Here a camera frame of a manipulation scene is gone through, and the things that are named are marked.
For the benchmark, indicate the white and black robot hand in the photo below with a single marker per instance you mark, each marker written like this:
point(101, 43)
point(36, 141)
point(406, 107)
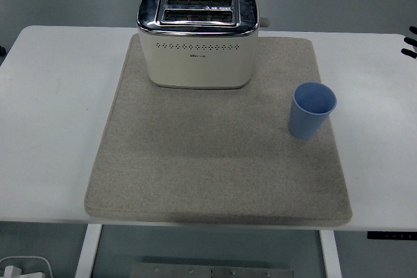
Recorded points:
point(411, 53)

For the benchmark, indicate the blue ribbed plastic cup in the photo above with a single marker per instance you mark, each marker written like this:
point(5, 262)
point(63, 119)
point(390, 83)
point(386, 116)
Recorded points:
point(303, 121)

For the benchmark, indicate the black table control panel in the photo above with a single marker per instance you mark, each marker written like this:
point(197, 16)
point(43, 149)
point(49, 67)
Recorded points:
point(391, 235)

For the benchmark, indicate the cream and chrome toaster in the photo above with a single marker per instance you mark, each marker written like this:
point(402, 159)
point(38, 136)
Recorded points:
point(195, 63)

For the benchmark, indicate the white table leg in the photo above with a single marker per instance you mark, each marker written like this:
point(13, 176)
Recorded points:
point(87, 252)
point(330, 255)

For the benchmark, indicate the beige fabric table mat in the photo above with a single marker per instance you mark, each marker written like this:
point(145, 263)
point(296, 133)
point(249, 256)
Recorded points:
point(195, 161)

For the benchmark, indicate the grey metal plate with screws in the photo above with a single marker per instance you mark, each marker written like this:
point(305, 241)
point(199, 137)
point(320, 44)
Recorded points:
point(211, 271)

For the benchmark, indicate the small black floor object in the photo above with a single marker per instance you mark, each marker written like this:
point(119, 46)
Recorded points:
point(2, 50)

